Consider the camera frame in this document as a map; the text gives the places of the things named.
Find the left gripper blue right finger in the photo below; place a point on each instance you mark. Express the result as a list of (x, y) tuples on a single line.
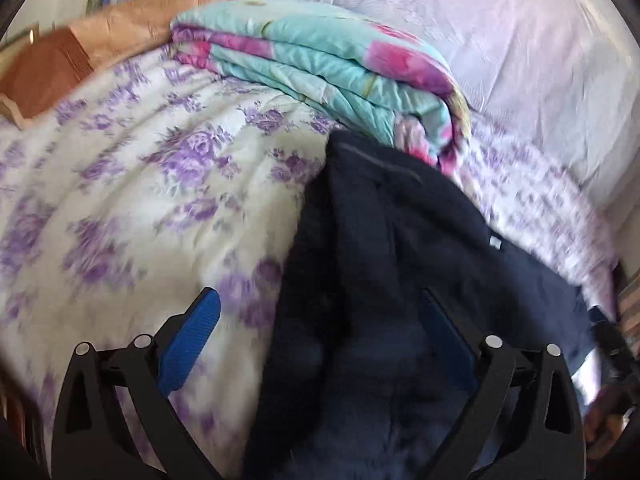
[(453, 353)]

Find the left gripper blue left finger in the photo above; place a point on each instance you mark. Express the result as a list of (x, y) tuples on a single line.
[(183, 337)]

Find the navy blue pants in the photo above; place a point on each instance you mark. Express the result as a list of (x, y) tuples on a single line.
[(352, 388)]

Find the person's right hand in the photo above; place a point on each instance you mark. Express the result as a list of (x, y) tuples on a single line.
[(603, 424)]

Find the purple floral bedspread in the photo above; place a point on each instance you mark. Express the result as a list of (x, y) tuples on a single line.
[(150, 182)]

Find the folded colourful floral quilt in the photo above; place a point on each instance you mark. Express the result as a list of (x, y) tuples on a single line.
[(365, 74)]

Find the orange brown blanket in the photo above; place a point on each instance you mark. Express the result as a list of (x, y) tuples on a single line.
[(45, 72)]

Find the white lace covered bedding pile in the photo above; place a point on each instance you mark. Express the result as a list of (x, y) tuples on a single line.
[(564, 74)]

